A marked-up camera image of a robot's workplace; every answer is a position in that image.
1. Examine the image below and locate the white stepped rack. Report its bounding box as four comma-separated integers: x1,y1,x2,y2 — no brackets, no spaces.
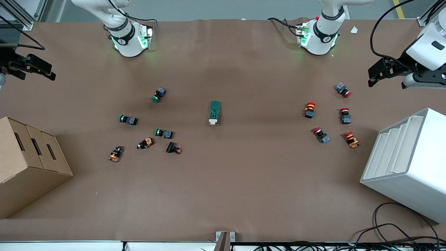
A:
360,108,446,224

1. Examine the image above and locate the brown cardboard box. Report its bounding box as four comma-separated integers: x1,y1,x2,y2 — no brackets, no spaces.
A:
0,116,74,219

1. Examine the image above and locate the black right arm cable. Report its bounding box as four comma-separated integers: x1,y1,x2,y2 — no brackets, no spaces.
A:
0,15,46,51

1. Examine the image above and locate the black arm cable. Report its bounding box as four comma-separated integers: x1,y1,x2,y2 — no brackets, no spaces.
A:
370,0,446,68
0,15,46,51

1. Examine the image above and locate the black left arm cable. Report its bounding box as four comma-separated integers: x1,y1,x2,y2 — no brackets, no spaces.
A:
370,0,446,68

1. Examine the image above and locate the aluminium frame profile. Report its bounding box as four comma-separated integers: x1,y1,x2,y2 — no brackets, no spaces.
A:
416,0,446,27
0,0,47,31

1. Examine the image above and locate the black looped floor cable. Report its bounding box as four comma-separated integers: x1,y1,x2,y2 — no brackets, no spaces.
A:
352,202,441,246

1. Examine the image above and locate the white table edge rail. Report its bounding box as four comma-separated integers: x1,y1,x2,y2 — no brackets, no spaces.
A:
0,240,256,251

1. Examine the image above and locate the black cable bundle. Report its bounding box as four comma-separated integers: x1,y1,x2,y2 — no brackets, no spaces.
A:
253,241,446,251

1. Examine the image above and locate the grey metal table bracket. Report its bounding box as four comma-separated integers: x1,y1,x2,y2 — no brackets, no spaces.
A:
215,231,236,251

